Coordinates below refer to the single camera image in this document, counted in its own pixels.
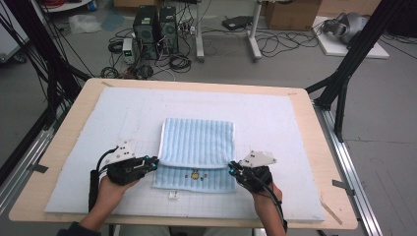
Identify slim black computer tower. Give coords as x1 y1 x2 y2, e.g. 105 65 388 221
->
158 5 180 55

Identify white foam mat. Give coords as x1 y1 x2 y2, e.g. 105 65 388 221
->
43 86 327 222

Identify white desk leg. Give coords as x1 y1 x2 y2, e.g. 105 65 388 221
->
195 0 206 63
247 0 264 63

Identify aluminium rail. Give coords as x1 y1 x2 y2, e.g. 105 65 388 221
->
0 127 55 214
313 104 384 236

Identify coiled black cable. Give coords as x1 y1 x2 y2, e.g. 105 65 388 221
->
168 53 193 74

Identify brown cardboard box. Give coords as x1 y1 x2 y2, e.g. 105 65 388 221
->
264 0 323 31

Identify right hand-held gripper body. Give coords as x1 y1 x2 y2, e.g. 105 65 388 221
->
236 149 277 194

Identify thin wooden stick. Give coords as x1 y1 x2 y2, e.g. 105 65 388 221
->
319 200 343 226

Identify flat black device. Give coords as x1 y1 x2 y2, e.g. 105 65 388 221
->
221 15 254 31

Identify grey headset device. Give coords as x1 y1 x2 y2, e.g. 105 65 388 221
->
322 12 370 45

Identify clear plastic bag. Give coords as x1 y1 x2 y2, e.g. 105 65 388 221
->
68 14 102 35

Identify hand-held gripper black cable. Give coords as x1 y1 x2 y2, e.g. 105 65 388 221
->
88 146 119 213
255 176 289 234

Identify right hand-held gripper black cable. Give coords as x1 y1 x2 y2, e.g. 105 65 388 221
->
255 176 289 234

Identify large black computer tower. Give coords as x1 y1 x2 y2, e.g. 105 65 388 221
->
132 4 160 61

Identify tangled floor cables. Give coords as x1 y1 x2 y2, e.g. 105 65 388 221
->
255 28 324 58

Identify person's left hand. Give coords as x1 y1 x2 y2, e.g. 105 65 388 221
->
96 176 141 210

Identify person's right hand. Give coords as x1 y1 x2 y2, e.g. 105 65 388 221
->
252 183 283 214

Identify black metal frame stand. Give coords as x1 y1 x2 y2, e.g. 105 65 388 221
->
304 0 417 143
0 0 92 131

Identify black tape strip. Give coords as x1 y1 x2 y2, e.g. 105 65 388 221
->
331 179 356 197
28 162 49 174

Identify left hand-held gripper black cable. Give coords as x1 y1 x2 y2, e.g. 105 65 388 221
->
88 146 119 213

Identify light blue striped towel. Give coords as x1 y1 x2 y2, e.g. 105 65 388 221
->
152 117 237 200

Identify white power supply box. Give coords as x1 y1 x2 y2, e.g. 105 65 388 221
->
121 37 136 65

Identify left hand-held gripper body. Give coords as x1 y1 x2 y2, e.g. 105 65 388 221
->
105 141 149 187

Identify white floor board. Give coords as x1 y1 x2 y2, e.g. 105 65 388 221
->
311 15 390 60

